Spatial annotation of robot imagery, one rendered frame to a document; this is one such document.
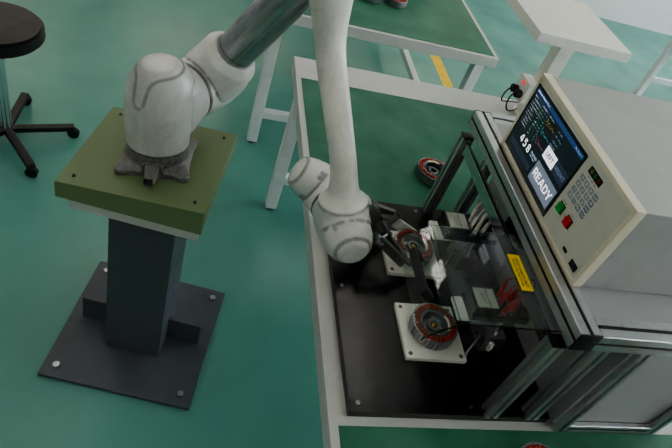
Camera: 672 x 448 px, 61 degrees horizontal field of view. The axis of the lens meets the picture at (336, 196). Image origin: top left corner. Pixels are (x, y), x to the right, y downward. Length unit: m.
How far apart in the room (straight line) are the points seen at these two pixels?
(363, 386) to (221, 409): 0.86
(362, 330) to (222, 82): 0.70
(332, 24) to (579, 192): 0.57
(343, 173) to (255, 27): 0.45
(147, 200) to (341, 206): 0.50
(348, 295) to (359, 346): 0.14
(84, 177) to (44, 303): 0.84
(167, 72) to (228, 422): 1.16
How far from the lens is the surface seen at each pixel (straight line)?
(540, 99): 1.36
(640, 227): 1.12
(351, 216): 1.14
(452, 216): 1.48
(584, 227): 1.17
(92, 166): 1.52
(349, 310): 1.36
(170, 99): 1.37
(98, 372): 2.07
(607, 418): 1.51
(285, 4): 1.34
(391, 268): 1.47
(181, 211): 1.41
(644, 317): 1.25
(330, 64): 1.14
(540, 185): 1.29
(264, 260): 2.42
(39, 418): 2.03
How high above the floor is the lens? 1.81
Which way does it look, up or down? 40 degrees down
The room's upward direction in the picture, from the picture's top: 21 degrees clockwise
